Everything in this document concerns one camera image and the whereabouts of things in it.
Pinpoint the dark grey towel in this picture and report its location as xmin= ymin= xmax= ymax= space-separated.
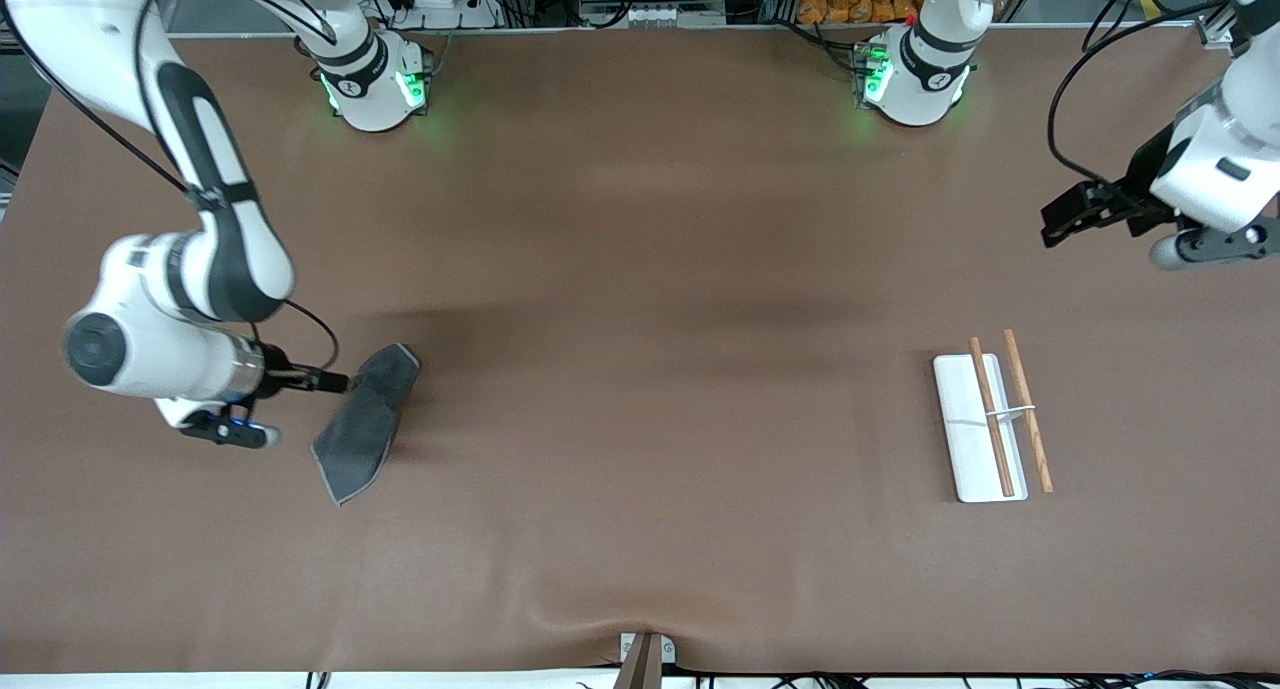
xmin=310 ymin=343 xmax=422 ymax=507

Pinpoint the white rectangular tray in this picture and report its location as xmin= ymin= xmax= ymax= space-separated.
xmin=932 ymin=329 xmax=1055 ymax=504

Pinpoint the brown table cover cloth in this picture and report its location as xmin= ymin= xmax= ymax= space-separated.
xmin=0 ymin=24 xmax=1280 ymax=676

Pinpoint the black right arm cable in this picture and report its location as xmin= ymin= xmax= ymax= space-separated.
xmin=0 ymin=0 xmax=342 ymax=372

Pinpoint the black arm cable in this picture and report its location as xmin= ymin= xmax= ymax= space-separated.
xmin=1046 ymin=0 xmax=1236 ymax=188
xmin=0 ymin=0 xmax=342 ymax=372

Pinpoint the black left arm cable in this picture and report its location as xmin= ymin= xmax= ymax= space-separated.
xmin=1046 ymin=0 xmax=1236 ymax=188

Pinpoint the aluminium frame profile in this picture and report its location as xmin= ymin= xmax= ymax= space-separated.
xmin=1195 ymin=9 xmax=1246 ymax=48

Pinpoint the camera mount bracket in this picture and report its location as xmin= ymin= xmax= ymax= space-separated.
xmin=612 ymin=631 xmax=678 ymax=689

